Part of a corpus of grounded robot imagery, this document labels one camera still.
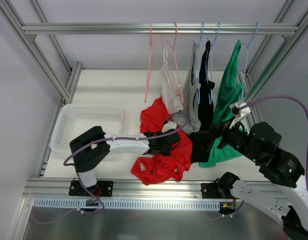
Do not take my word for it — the red tank top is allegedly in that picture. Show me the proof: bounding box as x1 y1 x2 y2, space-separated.
131 97 192 185

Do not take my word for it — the white tank top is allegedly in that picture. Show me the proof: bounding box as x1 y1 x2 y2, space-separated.
160 48 183 114

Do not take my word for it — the pink hanger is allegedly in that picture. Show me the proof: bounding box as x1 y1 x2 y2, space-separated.
161 21 184 104
144 23 157 103

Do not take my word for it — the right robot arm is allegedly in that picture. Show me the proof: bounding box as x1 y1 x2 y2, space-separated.
207 122 308 240

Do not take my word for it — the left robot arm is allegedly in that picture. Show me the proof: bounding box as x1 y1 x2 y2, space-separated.
69 124 181 196

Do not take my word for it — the black tank top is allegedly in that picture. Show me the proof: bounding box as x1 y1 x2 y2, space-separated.
189 40 216 168

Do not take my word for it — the grey tank top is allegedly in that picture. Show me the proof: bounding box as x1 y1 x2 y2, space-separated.
173 43 201 135

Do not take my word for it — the blue hanger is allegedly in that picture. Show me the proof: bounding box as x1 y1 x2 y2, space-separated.
193 21 206 103
239 22 260 100
207 22 221 105

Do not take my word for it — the green tank top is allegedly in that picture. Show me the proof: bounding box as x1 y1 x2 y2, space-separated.
199 40 245 168

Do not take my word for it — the white plastic basket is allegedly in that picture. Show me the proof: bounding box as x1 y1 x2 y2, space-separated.
50 104 128 154

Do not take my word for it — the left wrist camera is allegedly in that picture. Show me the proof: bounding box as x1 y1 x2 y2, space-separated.
161 121 177 133

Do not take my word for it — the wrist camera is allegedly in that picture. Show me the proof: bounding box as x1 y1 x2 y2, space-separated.
161 121 177 133
229 101 251 129

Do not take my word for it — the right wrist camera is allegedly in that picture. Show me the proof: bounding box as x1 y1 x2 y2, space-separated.
229 101 251 129

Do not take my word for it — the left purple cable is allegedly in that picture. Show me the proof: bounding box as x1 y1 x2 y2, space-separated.
63 112 189 215

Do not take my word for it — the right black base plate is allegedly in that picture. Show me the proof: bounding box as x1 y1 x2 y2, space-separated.
200 182 222 199

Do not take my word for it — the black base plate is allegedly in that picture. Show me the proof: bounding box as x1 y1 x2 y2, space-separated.
200 182 222 199
69 180 114 197

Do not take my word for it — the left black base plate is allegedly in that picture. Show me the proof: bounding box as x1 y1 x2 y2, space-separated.
69 180 114 197

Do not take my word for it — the white slotted cable duct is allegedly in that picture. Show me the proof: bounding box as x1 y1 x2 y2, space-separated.
33 198 220 212

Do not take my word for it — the aluminium front rail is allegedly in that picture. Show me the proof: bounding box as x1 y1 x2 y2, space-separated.
22 178 293 203

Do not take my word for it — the aluminium hanging rail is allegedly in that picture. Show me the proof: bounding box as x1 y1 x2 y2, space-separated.
21 22 299 36

